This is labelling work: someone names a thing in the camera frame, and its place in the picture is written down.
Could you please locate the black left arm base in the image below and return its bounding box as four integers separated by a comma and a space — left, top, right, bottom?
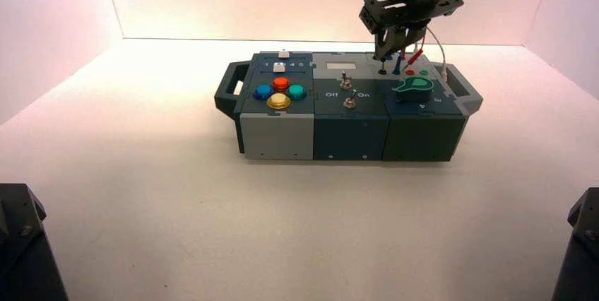
0, 183, 69, 301

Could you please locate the red jumper wire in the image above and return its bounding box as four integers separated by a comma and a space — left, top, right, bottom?
400, 45, 425, 69

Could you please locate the blue grey control box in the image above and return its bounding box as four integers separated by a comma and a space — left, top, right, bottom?
213, 50, 485, 163

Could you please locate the teal round push button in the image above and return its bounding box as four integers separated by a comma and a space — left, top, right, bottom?
285, 83, 309, 102

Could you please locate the yellow round push button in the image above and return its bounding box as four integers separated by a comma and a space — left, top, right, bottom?
266, 92, 292, 111

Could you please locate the green rotary knob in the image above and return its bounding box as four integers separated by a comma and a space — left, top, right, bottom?
392, 76, 436, 104

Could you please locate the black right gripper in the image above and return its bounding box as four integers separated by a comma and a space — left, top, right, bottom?
359, 0, 465, 62

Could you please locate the white jumper wire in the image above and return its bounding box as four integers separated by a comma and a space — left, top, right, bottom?
413, 26, 449, 81

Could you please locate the blue jumper wire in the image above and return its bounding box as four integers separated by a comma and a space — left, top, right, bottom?
385, 52, 404, 76

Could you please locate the blue round push button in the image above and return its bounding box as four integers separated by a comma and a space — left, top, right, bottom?
252, 83, 275, 102

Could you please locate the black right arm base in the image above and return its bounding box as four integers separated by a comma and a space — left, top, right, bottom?
550, 187, 599, 301

